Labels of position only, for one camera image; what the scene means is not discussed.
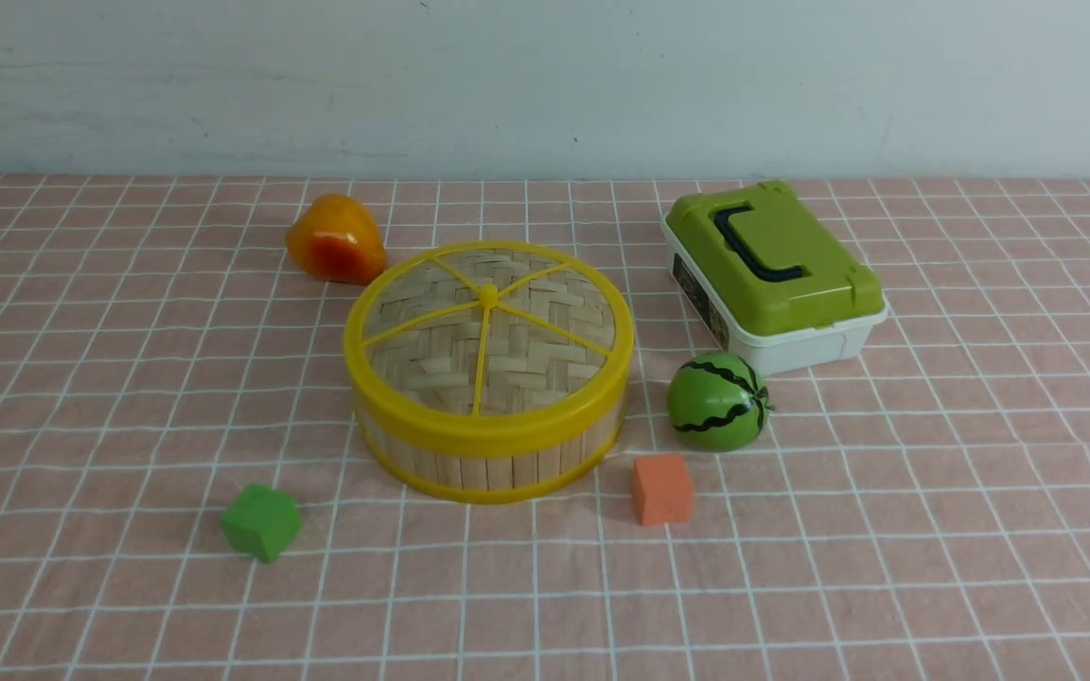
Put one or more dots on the yellow bamboo steamer lid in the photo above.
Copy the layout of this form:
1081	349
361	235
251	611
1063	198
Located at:
490	349

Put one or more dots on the yellow bamboo steamer basket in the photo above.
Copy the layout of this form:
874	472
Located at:
531	466

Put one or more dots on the green toy watermelon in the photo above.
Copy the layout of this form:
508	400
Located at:
718	403

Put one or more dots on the orange foam cube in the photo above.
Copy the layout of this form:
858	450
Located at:
662	490

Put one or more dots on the green lidded white storage box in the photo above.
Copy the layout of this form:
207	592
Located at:
769	281

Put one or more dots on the orange toy mango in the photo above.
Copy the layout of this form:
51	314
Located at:
337	240

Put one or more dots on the green foam cube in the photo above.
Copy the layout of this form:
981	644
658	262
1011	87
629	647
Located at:
261	522

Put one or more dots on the pink checked tablecloth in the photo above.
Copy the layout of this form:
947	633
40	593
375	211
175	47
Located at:
921	512

